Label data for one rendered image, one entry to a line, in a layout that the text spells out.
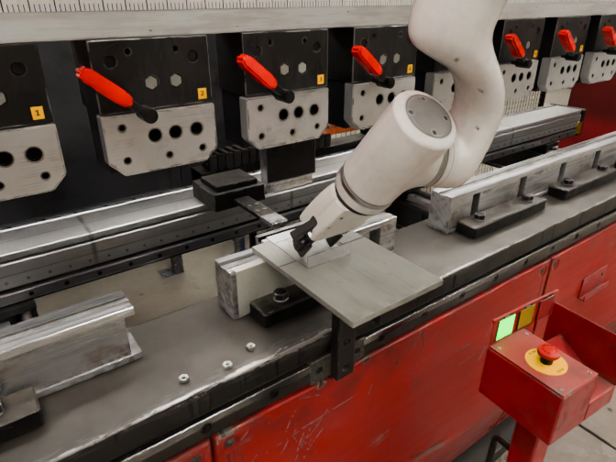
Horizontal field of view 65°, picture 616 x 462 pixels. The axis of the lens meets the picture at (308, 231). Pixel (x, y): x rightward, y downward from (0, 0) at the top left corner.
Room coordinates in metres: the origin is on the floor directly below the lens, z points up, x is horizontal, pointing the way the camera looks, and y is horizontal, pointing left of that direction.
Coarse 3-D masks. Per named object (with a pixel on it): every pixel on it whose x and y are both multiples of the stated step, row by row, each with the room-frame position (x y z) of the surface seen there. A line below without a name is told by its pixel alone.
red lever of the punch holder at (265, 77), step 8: (240, 56) 0.67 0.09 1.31; (248, 56) 0.67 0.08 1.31; (240, 64) 0.67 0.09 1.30; (248, 64) 0.66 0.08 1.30; (256, 64) 0.67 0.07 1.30; (248, 72) 0.67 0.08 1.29; (256, 72) 0.67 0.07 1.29; (264, 72) 0.68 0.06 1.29; (256, 80) 0.68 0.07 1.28; (264, 80) 0.68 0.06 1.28; (272, 80) 0.68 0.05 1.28; (272, 88) 0.69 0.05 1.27; (280, 88) 0.70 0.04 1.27; (280, 96) 0.70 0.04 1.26; (288, 96) 0.69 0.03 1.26
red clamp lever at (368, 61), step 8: (352, 48) 0.79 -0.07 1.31; (360, 48) 0.78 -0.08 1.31; (360, 56) 0.78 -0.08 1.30; (368, 56) 0.79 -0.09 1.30; (360, 64) 0.80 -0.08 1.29; (368, 64) 0.79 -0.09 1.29; (376, 64) 0.80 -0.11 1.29; (368, 72) 0.81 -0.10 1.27; (376, 72) 0.80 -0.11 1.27; (376, 80) 0.83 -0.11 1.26; (384, 80) 0.82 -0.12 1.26; (392, 80) 0.81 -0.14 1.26
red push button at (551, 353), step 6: (540, 348) 0.69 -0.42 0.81; (546, 348) 0.69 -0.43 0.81; (552, 348) 0.69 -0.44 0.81; (540, 354) 0.68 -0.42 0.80; (546, 354) 0.68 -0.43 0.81; (552, 354) 0.68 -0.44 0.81; (558, 354) 0.68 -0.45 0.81; (540, 360) 0.69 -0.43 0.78; (546, 360) 0.68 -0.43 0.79; (552, 360) 0.67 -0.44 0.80
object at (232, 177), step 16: (208, 176) 0.98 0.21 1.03; (224, 176) 0.98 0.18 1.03; (240, 176) 0.98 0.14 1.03; (208, 192) 0.92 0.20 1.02; (224, 192) 0.92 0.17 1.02; (240, 192) 0.94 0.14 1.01; (256, 192) 0.96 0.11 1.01; (224, 208) 0.91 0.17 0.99; (256, 208) 0.88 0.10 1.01; (272, 224) 0.81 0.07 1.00
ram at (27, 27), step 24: (0, 24) 0.54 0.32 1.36; (24, 24) 0.55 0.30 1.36; (48, 24) 0.56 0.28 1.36; (72, 24) 0.58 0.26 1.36; (96, 24) 0.59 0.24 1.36; (120, 24) 0.61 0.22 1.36; (144, 24) 0.63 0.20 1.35; (168, 24) 0.64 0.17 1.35; (192, 24) 0.66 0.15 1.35; (216, 24) 0.68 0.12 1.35; (240, 24) 0.70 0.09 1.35; (264, 24) 0.73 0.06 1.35; (288, 24) 0.75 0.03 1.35; (312, 24) 0.77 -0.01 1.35; (336, 24) 0.80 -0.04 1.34; (360, 24) 0.83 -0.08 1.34; (384, 24) 0.86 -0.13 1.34
